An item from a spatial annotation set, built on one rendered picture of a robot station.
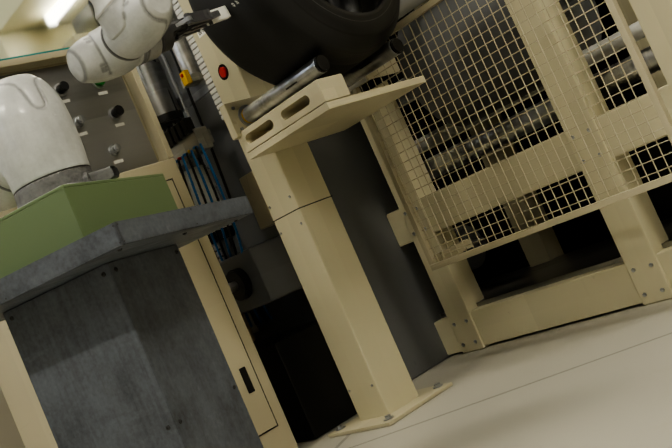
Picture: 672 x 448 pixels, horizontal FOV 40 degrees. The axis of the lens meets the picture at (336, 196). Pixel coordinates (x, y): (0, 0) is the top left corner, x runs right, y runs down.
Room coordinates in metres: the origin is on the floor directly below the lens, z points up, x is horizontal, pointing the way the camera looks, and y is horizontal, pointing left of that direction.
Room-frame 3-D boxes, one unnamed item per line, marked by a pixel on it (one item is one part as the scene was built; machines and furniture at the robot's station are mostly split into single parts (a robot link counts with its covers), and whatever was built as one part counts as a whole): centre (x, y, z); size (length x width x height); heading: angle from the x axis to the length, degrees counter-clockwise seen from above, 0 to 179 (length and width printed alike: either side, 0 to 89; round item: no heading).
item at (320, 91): (2.37, 0.02, 0.84); 0.36 x 0.09 x 0.06; 42
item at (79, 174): (1.78, 0.47, 0.78); 0.22 x 0.18 x 0.06; 75
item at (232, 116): (2.60, 0.03, 0.90); 0.40 x 0.03 x 0.10; 132
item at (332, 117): (2.47, -0.08, 0.80); 0.37 x 0.36 x 0.02; 132
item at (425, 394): (2.64, 0.10, 0.01); 0.27 x 0.27 x 0.02; 42
